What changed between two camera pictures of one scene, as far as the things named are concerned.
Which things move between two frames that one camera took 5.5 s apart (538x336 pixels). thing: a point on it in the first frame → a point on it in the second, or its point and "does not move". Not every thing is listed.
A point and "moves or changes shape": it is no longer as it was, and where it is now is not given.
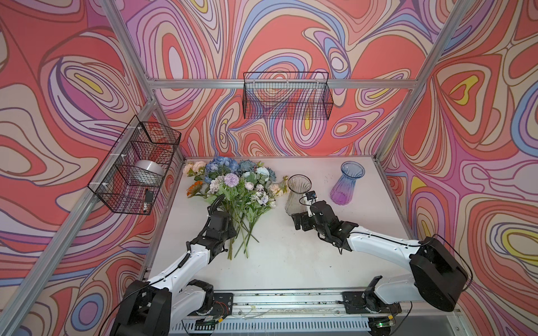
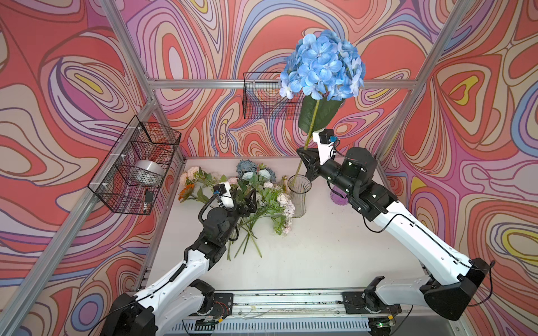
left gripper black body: (229, 232) → (244, 213)
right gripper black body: (309, 223) → (330, 170)
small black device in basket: (149, 196) does not move
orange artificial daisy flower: (194, 189) → (186, 192)
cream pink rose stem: (197, 169) moves or changes shape
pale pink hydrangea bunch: (275, 191) moves or changes shape
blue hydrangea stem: (220, 166) → (323, 68)
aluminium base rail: (308, 313) does not move
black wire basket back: (287, 95) does not move
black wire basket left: (131, 175) does not move
